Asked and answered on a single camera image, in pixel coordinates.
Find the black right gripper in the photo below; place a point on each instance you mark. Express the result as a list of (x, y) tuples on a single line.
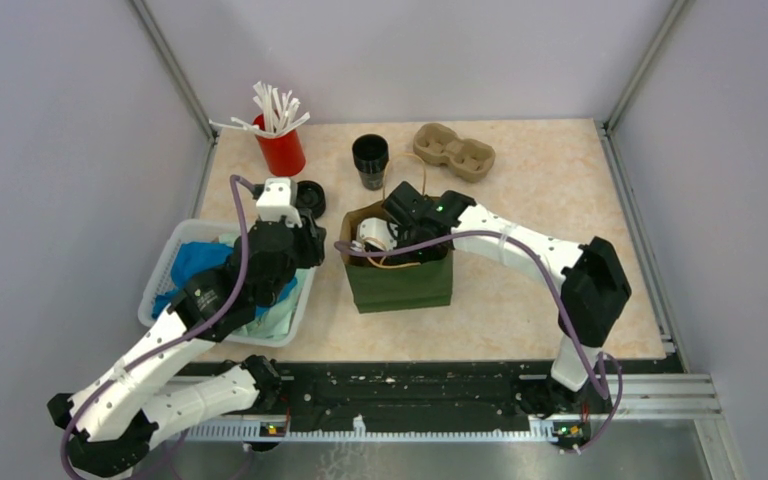
[(401, 257)]

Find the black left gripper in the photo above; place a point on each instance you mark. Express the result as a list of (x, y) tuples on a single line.
[(312, 237)]

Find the green brown paper bag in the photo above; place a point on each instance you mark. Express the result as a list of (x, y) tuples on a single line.
[(385, 285)]

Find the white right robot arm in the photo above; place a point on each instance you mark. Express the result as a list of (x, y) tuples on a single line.
[(586, 280)]

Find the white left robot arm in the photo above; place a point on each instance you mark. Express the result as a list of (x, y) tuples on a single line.
[(111, 425)]

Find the mint green cloth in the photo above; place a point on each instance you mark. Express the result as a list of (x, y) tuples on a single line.
[(274, 323)]

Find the cardboard cup carrier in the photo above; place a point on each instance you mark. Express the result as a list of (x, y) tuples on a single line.
[(467, 158)]

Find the red cup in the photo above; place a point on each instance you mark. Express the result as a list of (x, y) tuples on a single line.
[(283, 155)]

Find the blue cloth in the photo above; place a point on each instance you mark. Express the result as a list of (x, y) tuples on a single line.
[(192, 258)]

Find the white plastic basket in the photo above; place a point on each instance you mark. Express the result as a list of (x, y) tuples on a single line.
[(196, 230)]

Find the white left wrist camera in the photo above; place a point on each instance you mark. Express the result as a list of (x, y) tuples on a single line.
[(276, 202)]

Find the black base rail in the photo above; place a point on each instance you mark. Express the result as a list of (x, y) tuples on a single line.
[(501, 384)]

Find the white cable duct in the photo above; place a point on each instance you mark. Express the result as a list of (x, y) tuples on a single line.
[(251, 431)]

